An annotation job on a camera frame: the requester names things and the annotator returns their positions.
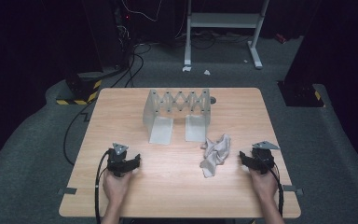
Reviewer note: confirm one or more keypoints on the white paper scrap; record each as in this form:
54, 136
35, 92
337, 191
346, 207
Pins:
207, 72
186, 68

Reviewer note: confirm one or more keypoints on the dark equipment tower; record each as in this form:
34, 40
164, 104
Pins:
105, 34

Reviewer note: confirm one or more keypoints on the extendable metal bookend rack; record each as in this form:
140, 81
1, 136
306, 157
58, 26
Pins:
177, 105

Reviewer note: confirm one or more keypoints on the black yellow striped stand base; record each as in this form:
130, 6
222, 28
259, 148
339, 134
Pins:
301, 95
80, 90

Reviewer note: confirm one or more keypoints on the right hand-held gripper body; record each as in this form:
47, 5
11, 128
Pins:
262, 160

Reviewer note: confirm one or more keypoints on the grey tape strip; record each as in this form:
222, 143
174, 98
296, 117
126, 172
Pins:
292, 188
67, 191

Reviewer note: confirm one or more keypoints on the person's right hand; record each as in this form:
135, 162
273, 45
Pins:
263, 185

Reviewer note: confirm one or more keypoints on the white metal stand frame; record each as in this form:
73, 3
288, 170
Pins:
222, 20

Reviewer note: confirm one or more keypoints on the red object on floor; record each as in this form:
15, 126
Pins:
281, 38

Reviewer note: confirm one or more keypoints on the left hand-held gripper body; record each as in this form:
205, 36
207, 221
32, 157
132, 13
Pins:
118, 161

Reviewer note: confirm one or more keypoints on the person's left hand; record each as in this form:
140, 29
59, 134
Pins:
115, 186

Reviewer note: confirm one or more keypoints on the white quilted cloth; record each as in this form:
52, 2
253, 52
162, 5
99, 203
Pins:
216, 154

